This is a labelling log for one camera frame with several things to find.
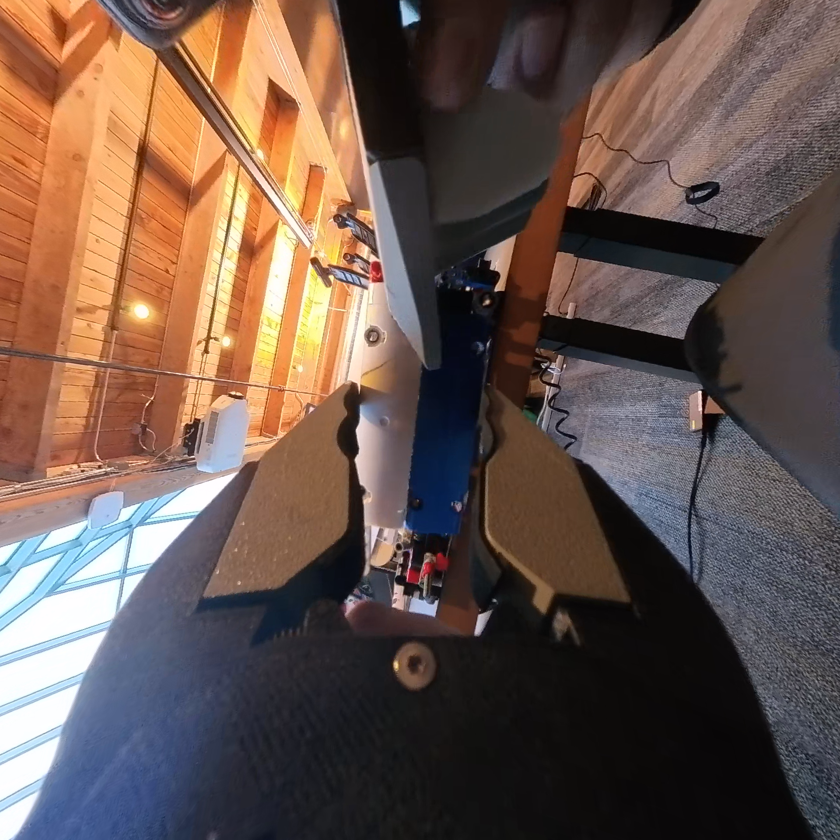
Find thin black cable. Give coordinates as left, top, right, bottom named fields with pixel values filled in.
left=688, top=430, right=711, bottom=581

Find small white wall sensor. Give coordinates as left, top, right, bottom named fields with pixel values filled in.
left=88, top=491, right=126, bottom=530

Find large grid window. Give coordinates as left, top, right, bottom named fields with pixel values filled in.
left=0, top=471, right=238, bottom=840

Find white wall device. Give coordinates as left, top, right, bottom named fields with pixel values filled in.
left=195, top=394, right=251, bottom=475

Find thin metal rod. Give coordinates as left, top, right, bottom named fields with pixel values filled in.
left=0, top=346, right=319, bottom=396

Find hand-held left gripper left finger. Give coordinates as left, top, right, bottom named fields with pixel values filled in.
left=201, top=382, right=366, bottom=605

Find brown cardboard box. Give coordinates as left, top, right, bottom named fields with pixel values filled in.
left=688, top=389, right=726, bottom=435

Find toy brick car model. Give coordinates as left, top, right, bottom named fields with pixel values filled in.
left=308, top=210, right=508, bottom=606

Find person's right hand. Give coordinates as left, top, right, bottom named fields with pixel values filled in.
left=412, top=0, right=580, bottom=110

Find black coiled cable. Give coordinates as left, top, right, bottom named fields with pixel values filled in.
left=533, top=348, right=580, bottom=452

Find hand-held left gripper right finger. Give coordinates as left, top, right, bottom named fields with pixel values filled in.
left=474, top=387, right=632, bottom=619

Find ceiling light rail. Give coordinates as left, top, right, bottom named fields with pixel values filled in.
left=154, top=45, right=317, bottom=248

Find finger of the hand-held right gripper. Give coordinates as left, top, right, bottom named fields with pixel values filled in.
left=364, top=157, right=445, bottom=373

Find black desk leg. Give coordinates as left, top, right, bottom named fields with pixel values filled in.
left=558, top=206, right=765, bottom=284
left=538, top=315, right=706, bottom=388

